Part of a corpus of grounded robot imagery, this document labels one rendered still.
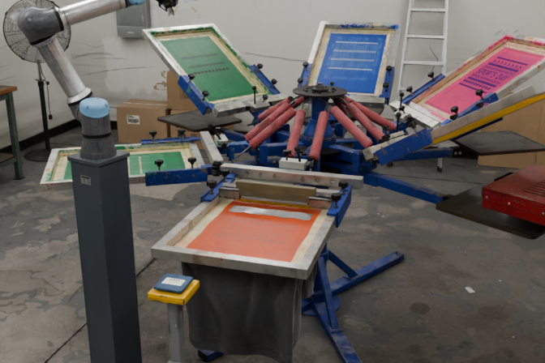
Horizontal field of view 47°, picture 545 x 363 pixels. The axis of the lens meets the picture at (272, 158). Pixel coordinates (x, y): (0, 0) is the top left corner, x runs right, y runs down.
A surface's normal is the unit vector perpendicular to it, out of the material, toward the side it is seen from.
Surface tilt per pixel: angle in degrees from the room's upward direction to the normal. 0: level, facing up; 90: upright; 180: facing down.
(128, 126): 91
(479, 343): 0
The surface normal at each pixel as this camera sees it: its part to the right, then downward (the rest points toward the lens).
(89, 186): -0.53, 0.25
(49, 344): 0.00, -0.95
